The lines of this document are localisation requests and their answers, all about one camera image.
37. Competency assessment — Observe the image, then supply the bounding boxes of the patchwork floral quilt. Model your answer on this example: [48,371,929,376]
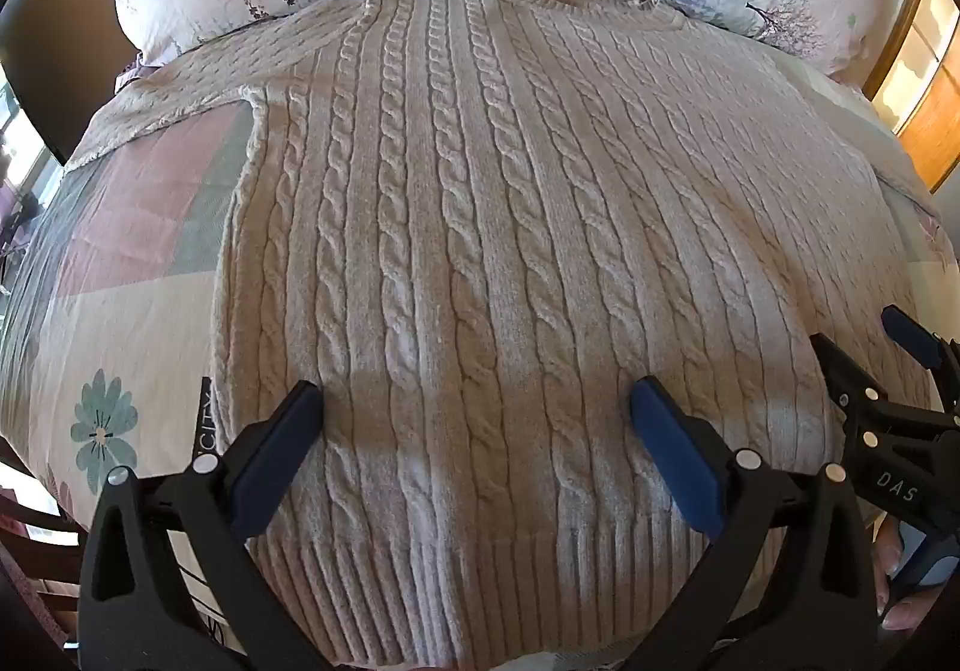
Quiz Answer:
[0,50,960,671]

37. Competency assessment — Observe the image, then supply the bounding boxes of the black flat panel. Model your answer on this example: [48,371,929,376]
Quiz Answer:
[0,0,140,166]

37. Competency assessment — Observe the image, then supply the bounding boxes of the dark wooden chair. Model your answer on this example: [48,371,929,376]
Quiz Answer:
[0,437,92,646]

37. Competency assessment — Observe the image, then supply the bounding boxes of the wooden glass-door cabinet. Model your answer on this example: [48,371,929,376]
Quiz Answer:
[861,0,960,193]

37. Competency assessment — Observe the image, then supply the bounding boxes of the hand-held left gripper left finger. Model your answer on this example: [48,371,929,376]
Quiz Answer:
[78,381,332,671]

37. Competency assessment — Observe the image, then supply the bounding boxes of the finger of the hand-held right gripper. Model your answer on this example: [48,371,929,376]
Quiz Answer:
[880,304,960,373]
[808,332,882,451]

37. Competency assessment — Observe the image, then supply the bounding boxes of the person's right hand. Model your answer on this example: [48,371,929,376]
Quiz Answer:
[872,515,935,636]

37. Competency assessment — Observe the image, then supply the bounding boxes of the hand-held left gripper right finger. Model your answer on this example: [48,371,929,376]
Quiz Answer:
[628,376,880,671]

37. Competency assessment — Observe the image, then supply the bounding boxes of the beige cable knit sweater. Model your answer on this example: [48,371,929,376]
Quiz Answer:
[94,0,947,669]

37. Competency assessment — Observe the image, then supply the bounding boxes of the window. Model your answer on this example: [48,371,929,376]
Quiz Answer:
[0,69,62,211]

